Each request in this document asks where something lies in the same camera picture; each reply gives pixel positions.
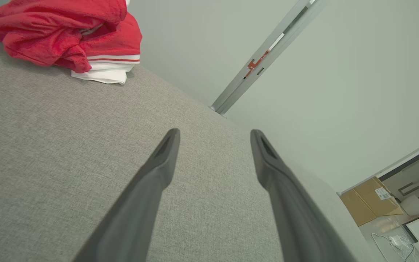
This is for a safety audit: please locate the grey partition end frame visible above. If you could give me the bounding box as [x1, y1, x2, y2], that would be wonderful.
[337, 135, 419, 195]

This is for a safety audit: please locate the white power adapter with cable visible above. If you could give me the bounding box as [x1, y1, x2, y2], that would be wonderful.
[371, 233, 417, 262]

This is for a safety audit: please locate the red and white t-shirt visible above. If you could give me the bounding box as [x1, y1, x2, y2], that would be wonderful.
[0, 0, 143, 85]

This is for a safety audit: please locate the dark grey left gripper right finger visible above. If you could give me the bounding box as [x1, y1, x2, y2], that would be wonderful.
[250, 129, 357, 262]

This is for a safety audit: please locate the white rounded object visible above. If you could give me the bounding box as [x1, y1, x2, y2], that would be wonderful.
[400, 195, 419, 217]

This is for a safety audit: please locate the grey double partition post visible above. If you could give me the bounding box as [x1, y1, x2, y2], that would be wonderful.
[209, 0, 328, 118]

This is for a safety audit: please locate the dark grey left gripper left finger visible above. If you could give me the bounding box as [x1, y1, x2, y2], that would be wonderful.
[72, 128, 181, 262]

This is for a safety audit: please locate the brown cardboard box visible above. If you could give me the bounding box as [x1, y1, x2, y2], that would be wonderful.
[340, 176, 404, 227]

